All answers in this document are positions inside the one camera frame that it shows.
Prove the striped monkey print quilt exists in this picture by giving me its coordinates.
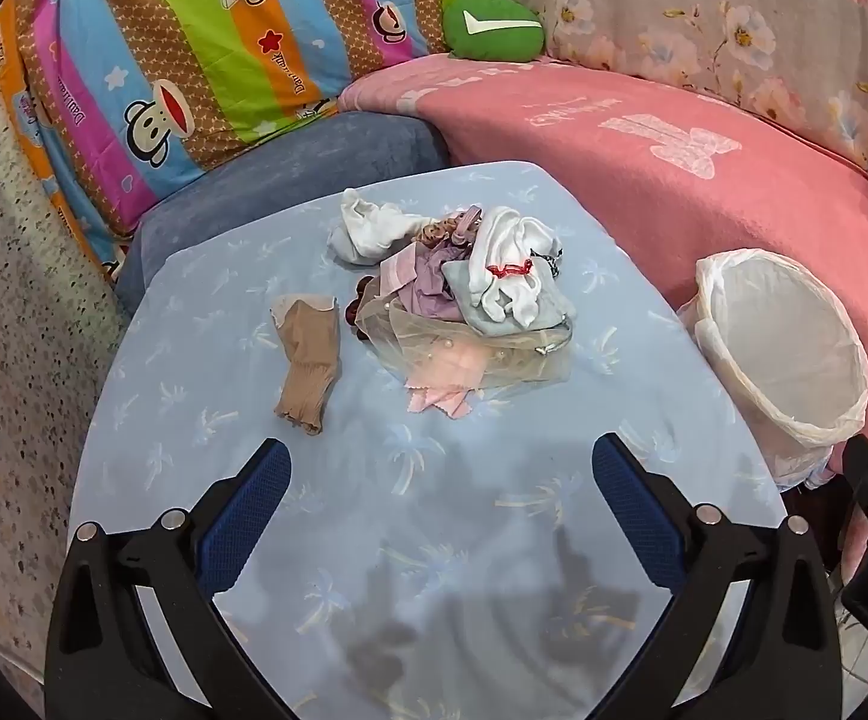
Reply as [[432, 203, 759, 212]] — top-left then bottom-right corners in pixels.
[[0, 0, 465, 282]]

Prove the grey-green cloth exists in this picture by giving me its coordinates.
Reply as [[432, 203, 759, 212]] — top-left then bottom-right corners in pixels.
[[441, 259, 577, 335]]

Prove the sheer mesh bag with pearls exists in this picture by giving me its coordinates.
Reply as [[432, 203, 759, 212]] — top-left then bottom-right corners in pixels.
[[355, 300, 573, 391]]

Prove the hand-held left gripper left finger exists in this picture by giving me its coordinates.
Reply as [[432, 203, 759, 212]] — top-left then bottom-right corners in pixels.
[[44, 437, 300, 720]]

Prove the plain white sock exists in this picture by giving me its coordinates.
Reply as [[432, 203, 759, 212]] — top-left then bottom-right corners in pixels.
[[327, 189, 435, 265]]

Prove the light blue palm-print tablecloth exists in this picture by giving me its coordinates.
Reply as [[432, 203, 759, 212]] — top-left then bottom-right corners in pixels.
[[66, 160, 787, 720]]

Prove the blue sofa cushion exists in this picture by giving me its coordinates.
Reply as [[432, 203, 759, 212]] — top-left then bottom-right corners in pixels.
[[115, 111, 451, 316]]

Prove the green cushion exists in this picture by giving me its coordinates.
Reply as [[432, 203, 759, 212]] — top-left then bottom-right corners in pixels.
[[443, 0, 549, 61]]

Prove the waste bin with white liner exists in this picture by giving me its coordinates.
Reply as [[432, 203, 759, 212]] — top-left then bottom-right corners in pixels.
[[677, 247, 868, 492]]

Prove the brown sock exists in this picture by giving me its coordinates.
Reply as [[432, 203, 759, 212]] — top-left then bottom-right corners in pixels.
[[272, 296, 343, 434]]

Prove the white cloth with red stitching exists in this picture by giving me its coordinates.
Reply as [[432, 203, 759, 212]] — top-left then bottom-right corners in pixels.
[[471, 206, 566, 331]]

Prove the beige floral cloth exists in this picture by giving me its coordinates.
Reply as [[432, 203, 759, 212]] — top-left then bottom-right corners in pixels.
[[452, 0, 868, 188]]

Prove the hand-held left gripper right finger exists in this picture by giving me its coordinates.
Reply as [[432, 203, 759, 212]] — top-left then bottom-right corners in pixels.
[[591, 433, 843, 720]]

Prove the pale pink cloth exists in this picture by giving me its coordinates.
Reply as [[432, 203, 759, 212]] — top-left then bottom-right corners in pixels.
[[404, 337, 495, 417]]

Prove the pink blanket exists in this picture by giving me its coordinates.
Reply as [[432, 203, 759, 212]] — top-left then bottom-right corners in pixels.
[[338, 52, 868, 481]]

